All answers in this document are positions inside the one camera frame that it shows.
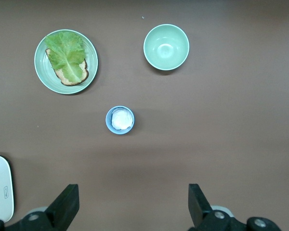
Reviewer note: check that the white paper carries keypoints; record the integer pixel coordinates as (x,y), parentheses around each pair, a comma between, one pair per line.
(121,119)

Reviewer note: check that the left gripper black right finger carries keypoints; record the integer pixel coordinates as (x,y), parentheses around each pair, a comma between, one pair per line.
(202,214)

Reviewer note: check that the blue plastic cup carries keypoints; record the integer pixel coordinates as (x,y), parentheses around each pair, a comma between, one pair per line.
(121,132)

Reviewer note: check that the toasted bread slice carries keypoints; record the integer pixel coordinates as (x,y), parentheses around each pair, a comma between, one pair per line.
(62,78)

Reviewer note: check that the green lettuce leaf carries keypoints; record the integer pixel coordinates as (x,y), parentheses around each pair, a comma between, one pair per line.
(65,55)

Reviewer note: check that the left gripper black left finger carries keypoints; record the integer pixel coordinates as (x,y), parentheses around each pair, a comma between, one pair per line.
(62,211)

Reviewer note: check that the pale green round plate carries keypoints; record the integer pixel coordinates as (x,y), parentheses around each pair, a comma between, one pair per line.
(42,72)

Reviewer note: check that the pale green bowl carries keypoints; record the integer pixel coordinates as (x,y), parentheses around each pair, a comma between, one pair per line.
(166,47)

